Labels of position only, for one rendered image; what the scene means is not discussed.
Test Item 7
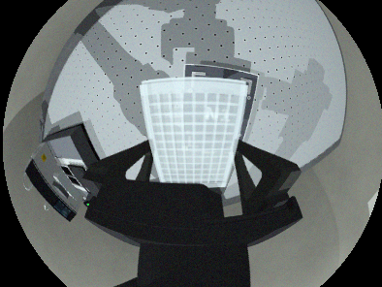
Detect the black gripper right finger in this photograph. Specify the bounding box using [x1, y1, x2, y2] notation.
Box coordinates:
[234, 140, 302, 214]

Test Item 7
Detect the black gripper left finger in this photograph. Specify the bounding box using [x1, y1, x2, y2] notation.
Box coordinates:
[86, 140, 153, 181]

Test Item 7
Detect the white well plate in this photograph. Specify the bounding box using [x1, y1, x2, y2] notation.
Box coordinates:
[140, 77, 248, 188]

